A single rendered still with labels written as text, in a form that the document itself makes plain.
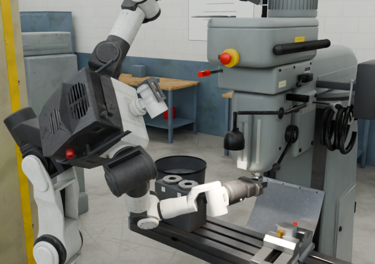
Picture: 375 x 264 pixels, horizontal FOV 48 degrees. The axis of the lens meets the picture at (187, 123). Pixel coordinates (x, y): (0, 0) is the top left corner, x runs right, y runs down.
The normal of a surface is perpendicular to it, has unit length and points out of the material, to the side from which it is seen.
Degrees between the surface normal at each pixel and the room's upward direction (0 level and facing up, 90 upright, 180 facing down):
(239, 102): 90
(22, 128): 90
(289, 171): 90
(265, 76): 90
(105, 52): 61
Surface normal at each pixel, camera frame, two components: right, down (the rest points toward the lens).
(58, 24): 0.80, 0.15
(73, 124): -0.52, -0.24
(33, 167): -0.32, 0.23
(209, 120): -0.60, 0.19
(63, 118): -0.72, -0.11
